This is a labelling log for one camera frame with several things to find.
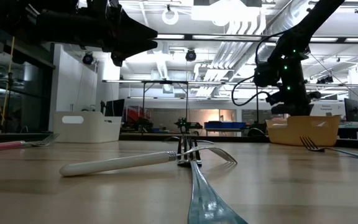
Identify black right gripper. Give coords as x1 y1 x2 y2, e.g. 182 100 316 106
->
265 57 322 117

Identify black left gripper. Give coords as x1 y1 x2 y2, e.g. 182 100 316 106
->
79 0 158 68

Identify blue-handled fork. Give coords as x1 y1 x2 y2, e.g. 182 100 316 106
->
299 136 358 162
176 135 250 224

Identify white-handled fork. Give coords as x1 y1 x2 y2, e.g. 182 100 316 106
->
58 146 238 177

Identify orange plastic bin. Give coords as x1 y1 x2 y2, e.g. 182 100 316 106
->
265 114 342 147

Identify black computer monitor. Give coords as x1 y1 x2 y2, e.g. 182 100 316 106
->
344 98 358 123
100 98 126 118

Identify blue storage bins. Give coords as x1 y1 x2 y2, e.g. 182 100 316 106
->
203 121 247 130

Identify dark background desk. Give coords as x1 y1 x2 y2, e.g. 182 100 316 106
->
337 126 358 141

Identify red tool cabinet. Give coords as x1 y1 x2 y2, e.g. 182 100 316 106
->
126 105 152 124

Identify white plastic bin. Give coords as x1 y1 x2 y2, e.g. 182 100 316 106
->
53 111 122 144

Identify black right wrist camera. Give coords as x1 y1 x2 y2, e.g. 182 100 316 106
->
253 62 282 88

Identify white ring light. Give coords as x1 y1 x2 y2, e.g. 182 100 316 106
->
162 7 180 26

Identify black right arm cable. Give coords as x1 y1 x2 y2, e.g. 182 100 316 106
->
231 29 291 107

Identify silver ventilation duct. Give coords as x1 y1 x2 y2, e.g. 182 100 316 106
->
253 0 310 63

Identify pink-handled fork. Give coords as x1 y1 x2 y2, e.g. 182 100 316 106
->
0 133 60 152

